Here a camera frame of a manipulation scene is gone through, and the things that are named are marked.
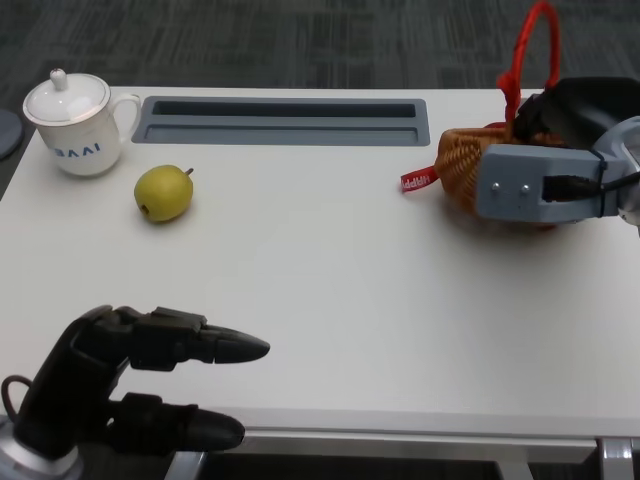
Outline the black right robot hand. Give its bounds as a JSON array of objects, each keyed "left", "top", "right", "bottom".
[{"left": 514, "top": 77, "right": 640, "bottom": 151}]

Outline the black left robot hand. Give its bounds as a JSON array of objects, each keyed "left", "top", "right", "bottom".
[{"left": 12, "top": 304, "right": 272, "bottom": 459}]

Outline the wicker basket with red handle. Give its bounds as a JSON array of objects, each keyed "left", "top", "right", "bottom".
[{"left": 433, "top": 0, "right": 596, "bottom": 230}]

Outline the grey table leg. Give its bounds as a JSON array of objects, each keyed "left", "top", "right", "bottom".
[
  {"left": 167, "top": 449, "right": 206, "bottom": 480},
  {"left": 597, "top": 435, "right": 640, "bottom": 480}
]

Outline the red ribbon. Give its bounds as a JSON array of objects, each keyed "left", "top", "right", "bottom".
[{"left": 398, "top": 164, "right": 441, "bottom": 196}]

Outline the yellow-green pear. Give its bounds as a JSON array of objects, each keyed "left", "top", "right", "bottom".
[{"left": 133, "top": 164, "right": 195, "bottom": 225}]

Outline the white ceramic mug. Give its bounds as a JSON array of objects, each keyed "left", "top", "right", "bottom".
[{"left": 23, "top": 89, "right": 142, "bottom": 177}]

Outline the grey round disc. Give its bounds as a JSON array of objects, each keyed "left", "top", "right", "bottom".
[{"left": 0, "top": 108, "right": 25, "bottom": 160}]

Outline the white mug lid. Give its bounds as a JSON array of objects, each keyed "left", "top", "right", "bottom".
[{"left": 22, "top": 68, "right": 112, "bottom": 125}]

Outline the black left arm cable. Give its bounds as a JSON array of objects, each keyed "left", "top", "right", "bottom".
[{"left": 1, "top": 374, "right": 31, "bottom": 420}]

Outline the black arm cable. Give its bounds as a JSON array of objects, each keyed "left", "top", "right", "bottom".
[
  {"left": 1, "top": 374, "right": 31, "bottom": 420},
  {"left": 543, "top": 172, "right": 640, "bottom": 202}
]

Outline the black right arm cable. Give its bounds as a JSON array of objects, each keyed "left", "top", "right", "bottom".
[{"left": 543, "top": 172, "right": 640, "bottom": 202}]

